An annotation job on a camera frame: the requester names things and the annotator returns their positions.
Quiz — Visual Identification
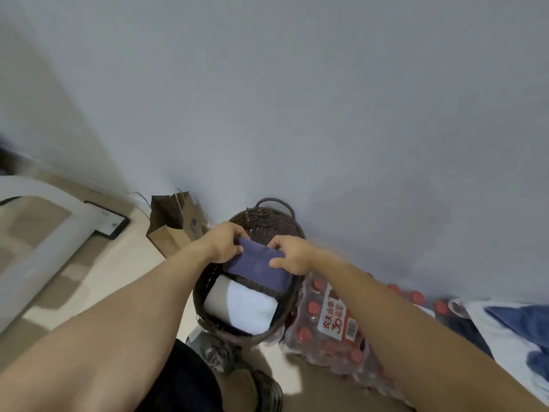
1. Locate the person's right hand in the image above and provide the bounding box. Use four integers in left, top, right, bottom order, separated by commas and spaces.
266, 235, 321, 276

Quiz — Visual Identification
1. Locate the person's left hand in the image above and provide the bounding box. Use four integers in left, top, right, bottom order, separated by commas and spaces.
195, 221, 251, 265

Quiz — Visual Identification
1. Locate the dark blue towel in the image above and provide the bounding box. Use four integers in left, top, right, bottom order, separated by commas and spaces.
225, 237, 295, 294

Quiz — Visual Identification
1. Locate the dark brown wicker basket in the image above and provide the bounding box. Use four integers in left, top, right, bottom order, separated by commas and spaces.
193, 197, 307, 347

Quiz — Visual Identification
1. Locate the white towel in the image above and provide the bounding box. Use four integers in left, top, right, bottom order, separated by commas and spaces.
204, 275, 280, 338

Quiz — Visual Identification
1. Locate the cream towel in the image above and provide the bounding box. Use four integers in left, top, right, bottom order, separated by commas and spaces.
448, 298, 549, 406

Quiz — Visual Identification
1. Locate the light blue towel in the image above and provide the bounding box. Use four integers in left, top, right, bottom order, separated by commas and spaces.
484, 305, 549, 382

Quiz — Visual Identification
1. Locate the person's right forearm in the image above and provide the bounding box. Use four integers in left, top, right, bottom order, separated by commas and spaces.
313, 248, 549, 412

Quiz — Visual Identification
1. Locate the person's left forearm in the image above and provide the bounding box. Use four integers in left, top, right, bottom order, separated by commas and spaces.
0, 244, 215, 412

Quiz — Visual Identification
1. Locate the person's left grey shoe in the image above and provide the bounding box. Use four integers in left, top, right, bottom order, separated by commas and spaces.
186, 326, 284, 412

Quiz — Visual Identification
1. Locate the brown paper bag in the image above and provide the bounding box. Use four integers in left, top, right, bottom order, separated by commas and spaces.
133, 188, 210, 259

